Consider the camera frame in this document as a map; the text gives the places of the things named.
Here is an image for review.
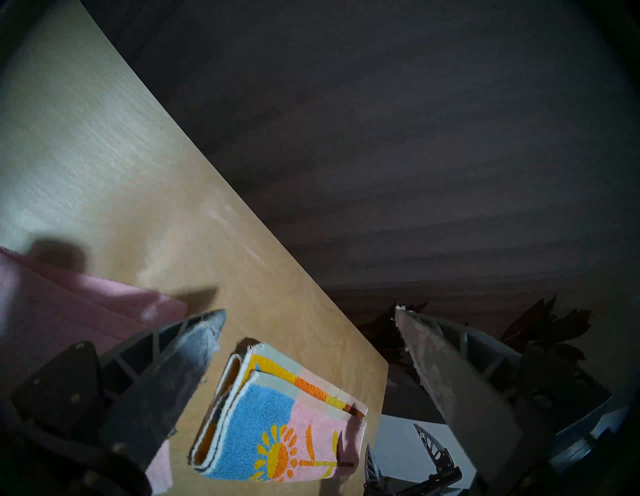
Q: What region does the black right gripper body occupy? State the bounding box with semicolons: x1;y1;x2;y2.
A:
364;466;463;496

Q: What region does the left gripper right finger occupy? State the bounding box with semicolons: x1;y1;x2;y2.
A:
395;305;615;493

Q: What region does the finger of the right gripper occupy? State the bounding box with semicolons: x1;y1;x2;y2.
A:
414;424;454;471
363;444;386;494

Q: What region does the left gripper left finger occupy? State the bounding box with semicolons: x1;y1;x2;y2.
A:
10;309;227;472

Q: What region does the sun and flower print towel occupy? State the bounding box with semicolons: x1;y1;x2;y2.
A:
189;342;369;484

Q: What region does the plain pink towel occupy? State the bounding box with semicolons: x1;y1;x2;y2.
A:
0;246;189;495

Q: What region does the tall dark leafy plant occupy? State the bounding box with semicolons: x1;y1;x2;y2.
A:
357;295;593;386

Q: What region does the grey pleated curtain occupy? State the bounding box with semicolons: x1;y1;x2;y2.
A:
80;0;640;321

